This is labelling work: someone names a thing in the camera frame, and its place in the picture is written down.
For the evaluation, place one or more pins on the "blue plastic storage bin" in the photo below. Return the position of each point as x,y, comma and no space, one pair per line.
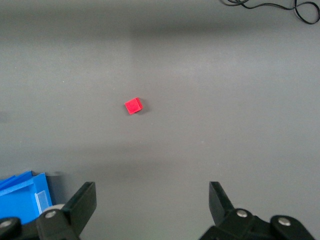
15,200

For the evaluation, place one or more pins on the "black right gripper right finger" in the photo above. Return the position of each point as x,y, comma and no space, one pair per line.
220,205

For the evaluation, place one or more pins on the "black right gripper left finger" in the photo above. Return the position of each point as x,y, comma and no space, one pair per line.
82,205

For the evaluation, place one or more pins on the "small red cube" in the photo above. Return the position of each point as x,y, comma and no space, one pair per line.
132,106

